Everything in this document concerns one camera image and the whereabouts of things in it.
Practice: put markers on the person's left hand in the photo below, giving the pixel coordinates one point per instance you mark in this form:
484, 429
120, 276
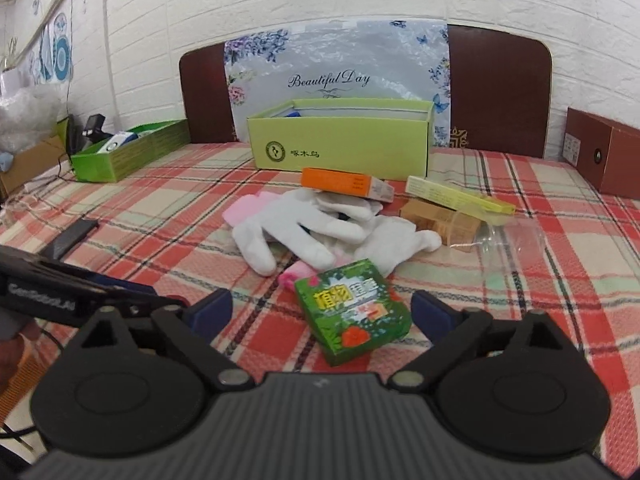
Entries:
25, 345

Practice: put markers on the long yellow box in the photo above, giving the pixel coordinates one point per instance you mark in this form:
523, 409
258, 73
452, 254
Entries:
450, 192

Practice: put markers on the clear plastic cup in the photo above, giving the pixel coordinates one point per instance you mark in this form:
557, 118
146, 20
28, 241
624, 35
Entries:
515, 240

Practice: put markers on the pink sock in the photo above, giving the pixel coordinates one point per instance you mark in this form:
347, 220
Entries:
245, 210

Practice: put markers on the black device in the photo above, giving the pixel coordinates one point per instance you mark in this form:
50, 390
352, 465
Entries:
95, 125

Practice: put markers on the large green cardboard box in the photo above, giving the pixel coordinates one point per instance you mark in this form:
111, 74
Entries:
350, 145

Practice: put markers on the plain cardboard box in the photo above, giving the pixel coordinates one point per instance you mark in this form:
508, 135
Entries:
35, 165

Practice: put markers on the orange box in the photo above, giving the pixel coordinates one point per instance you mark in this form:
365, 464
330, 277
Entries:
335, 181

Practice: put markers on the floral printed plastic sheet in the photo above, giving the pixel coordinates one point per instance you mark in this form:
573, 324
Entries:
350, 55

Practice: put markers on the white and blue box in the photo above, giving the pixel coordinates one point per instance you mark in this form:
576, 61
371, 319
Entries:
117, 141

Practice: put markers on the brown cardboard box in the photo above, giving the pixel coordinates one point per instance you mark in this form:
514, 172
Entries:
620, 160

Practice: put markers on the green plant print box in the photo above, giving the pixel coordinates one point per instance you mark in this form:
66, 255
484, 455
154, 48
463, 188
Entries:
350, 310

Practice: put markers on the clear plastic bag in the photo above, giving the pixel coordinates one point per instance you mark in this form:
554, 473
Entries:
25, 115

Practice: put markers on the brown wooden headboard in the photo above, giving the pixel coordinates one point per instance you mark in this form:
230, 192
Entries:
500, 85

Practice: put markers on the white glove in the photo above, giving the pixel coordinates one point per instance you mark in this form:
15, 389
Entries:
280, 220
395, 240

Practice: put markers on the dark green open box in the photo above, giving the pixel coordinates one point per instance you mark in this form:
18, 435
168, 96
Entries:
145, 157

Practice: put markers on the tan cardboard box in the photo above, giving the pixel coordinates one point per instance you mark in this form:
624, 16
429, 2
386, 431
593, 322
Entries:
425, 215

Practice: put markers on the black flat phone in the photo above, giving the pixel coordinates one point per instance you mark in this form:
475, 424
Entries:
75, 237

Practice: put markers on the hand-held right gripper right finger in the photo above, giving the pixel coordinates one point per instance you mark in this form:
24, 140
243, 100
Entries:
432, 312

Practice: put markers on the red plaid bedsheet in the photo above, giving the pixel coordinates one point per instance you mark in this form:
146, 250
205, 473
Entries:
525, 300

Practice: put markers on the blue wall sticker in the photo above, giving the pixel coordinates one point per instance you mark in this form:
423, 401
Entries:
60, 55

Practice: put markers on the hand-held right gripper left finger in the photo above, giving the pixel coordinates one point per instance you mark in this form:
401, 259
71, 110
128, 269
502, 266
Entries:
215, 307

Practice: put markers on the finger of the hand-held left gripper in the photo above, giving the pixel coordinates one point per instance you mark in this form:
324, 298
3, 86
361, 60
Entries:
130, 289
155, 304

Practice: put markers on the pink flower packet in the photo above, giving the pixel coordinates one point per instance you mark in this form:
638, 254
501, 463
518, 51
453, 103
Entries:
295, 275

